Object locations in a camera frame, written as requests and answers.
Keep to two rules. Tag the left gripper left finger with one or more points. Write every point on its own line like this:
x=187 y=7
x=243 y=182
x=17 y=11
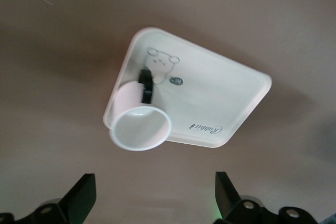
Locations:
x=78 y=203

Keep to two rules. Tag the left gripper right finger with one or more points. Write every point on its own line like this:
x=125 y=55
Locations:
x=227 y=203

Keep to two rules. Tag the cream tray with rabbit print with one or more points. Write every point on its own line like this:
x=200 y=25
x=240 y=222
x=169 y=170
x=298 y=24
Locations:
x=210 y=98

